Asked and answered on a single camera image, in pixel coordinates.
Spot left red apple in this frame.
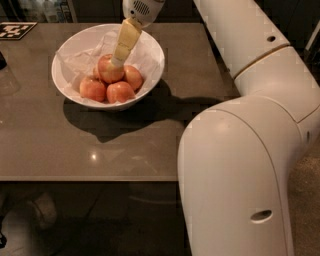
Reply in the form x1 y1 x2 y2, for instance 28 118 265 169
80 76 106 102

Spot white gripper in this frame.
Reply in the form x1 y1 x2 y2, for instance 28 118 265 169
111 0 165 67

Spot red-green apple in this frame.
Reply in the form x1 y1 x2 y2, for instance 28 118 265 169
96 54 124 84

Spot bottles on background shelf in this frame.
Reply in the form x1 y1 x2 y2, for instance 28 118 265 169
18 0 77 23

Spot red apple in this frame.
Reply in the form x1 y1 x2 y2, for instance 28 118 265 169
80 76 106 102
123 65 144 91
106 81 135 104

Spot white crumpled paper liner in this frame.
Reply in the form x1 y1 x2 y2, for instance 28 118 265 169
55 25 159 101

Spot black object at table edge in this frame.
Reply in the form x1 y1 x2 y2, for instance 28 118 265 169
0 52 7 70

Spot black white fiducial marker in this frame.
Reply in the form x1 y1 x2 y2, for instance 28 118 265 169
0 22 37 40

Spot right red apple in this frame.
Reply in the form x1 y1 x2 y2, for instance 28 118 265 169
123 65 144 91

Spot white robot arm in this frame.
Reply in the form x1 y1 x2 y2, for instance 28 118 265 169
177 0 320 256

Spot front red apple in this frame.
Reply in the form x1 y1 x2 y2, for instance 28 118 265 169
106 81 135 104

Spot white ceramic bowl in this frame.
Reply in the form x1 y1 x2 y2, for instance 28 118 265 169
50 23 166 111

